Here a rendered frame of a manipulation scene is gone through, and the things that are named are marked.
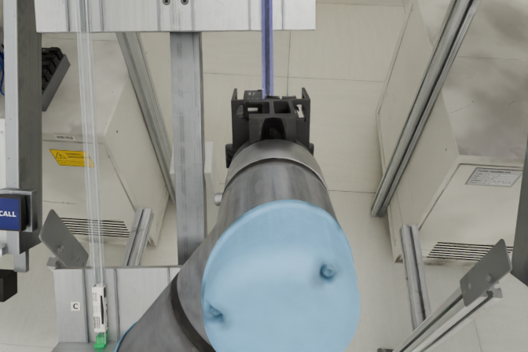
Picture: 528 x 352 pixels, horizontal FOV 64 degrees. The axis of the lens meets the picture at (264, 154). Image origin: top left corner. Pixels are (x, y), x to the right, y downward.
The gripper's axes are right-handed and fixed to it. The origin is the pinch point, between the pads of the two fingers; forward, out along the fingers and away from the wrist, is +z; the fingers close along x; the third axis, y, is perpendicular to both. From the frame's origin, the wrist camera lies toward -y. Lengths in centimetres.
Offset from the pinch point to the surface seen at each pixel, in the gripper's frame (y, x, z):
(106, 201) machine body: -36, 42, 52
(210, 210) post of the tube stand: -16.9, 9.2, 10.8
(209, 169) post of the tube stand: -7.5, 8.3, 5.8
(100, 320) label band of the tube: -23.2, 21.9, -6.5
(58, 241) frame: -19.9, 32.7, 7.1
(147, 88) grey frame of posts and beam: -6, 29, 56
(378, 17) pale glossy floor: 4, -61, 180
